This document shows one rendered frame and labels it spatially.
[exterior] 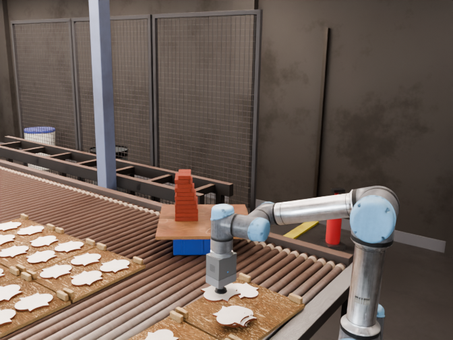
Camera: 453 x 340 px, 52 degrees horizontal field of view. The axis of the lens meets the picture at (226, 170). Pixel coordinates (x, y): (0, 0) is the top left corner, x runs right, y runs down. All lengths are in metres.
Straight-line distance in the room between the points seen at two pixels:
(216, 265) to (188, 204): 0.99
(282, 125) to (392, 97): 1.33
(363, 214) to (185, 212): 1.38
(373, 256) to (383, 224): 0.11
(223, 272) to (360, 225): 0.50
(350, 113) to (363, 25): 0.92
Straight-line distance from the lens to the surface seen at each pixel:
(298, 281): 2.19
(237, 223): 1.47
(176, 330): 1.79
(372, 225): 1.30
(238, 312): 1.83
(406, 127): 5.07
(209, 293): 1.61
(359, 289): 1.41
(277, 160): 5.69
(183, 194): 2.47
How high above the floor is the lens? 1.92
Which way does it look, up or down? 14 degrees down
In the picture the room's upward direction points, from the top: 1 degrees clockwise
